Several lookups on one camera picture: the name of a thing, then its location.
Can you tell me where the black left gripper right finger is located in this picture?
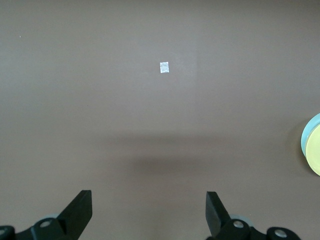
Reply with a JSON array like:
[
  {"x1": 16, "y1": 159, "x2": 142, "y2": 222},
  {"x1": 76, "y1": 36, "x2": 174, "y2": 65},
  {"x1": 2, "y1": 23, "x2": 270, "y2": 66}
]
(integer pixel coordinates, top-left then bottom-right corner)
[{"x1": 205, "y1": 191, "x2": 300, "y2": 240}]

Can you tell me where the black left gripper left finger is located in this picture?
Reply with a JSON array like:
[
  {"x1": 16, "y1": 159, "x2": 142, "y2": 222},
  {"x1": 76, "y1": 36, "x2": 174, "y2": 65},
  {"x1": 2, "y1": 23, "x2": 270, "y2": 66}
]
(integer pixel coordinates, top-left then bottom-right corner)
[{"x1": 0, "y1": 189, "x2": 93, "y2": 240}]

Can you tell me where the yellow plate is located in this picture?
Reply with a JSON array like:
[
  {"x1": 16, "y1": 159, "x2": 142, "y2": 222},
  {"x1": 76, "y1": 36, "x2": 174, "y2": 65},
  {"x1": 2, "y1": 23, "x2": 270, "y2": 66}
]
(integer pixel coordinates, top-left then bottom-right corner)
[{"x1": 305, "y1": 123, "x2": 320, "y2": 177}]

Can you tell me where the pale green plate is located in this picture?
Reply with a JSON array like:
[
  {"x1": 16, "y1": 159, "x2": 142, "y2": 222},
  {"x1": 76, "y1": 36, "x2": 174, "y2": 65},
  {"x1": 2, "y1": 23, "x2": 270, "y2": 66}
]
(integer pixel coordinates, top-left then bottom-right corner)
[{"x1": 300, "y1": 112, "x2": 320, "y2": 159}]

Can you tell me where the small white tape patch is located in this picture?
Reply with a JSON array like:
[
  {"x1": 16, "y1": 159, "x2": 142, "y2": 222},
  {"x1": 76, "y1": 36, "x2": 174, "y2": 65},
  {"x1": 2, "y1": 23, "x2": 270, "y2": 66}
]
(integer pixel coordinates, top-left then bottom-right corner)
[{"x1": 159, "y1": 61, "x2": 171, "y2": 75}]

